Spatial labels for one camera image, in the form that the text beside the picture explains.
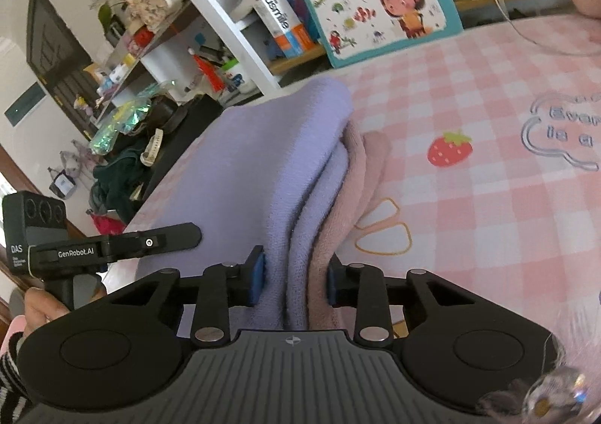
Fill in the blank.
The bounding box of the white wristwatch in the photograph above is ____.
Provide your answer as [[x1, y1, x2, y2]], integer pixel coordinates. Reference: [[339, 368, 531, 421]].
[[142, 128, 165, 167]]

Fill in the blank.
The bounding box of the iridescent plastic bag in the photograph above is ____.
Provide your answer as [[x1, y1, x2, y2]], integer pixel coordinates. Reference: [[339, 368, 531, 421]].
[[90, 81, 177, 155]]

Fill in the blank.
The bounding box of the white wooden bookshelf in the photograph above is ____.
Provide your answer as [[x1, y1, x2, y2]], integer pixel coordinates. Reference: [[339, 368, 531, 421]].
[[94, 0, 578, 96]]

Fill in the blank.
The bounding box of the dark green wall plate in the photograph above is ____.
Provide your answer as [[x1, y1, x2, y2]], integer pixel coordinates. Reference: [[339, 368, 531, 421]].
[[4, 80, 48, 129]]

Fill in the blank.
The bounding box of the black box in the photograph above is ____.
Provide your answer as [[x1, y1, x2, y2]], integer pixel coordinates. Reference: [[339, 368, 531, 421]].
[[138, 94, 225, 213]]

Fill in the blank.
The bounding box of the white and orange toothpaste box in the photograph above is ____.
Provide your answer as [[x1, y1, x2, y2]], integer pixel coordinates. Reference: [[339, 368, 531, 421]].
[[254, 0, 316, 59]]

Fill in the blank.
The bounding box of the white cable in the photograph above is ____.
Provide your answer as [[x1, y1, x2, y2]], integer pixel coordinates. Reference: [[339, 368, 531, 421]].
[[486, 0, 601, 56]]

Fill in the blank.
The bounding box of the dark wooden door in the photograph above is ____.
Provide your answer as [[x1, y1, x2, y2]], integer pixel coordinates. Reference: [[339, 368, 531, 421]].
[[26, 0, 101, 141]]

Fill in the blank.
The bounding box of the person's left hand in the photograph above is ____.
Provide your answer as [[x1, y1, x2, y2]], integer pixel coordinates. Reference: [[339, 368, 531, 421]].
[[23, 285, 109, 338]]

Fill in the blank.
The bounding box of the person's left forearm striped sleeve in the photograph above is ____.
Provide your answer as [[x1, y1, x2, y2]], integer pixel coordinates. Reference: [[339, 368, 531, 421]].
[[0, 315, 36, 410]]

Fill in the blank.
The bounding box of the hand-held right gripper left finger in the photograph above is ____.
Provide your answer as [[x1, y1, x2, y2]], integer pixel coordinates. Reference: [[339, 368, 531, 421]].
[[109, 245, 266, 345]]

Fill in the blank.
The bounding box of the white jar with green lid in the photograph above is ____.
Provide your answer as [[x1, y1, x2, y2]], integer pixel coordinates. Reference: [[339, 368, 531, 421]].
[[223, 58, 252, 93]]

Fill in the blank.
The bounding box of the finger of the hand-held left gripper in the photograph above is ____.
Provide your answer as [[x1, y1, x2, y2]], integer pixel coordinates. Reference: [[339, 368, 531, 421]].
[[96, 223, 202, 261]]

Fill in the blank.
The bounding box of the pink checked cartoon tablecloth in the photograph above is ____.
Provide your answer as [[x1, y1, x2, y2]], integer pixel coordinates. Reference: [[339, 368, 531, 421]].
[[101, 13, 601, 359]]

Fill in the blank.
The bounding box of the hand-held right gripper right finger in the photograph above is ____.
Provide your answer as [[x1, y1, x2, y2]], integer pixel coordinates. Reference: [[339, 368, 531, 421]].
[[327, 254, 475, 345]]

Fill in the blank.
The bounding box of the pink and purple sweater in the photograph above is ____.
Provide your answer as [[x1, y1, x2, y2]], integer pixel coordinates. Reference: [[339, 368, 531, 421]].
[[135, 77, 393, 341]]

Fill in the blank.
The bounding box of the dark green cloth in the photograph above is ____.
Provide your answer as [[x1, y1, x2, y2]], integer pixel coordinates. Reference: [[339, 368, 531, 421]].
[[89, 150, 153, 224]]

